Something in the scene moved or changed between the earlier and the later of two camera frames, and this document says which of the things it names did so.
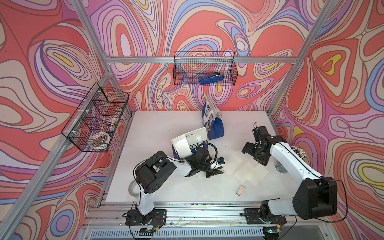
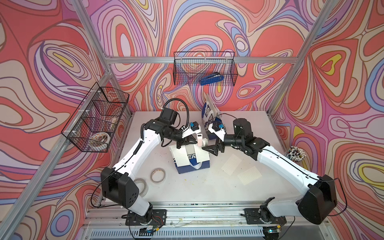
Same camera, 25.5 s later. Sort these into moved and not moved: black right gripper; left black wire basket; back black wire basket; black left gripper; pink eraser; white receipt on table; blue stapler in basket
Moved: black right gripper; black left gripper; pink eraser
Not moved: white receipt on table; blue stapler in basket; back black wire basket; left black wire basket
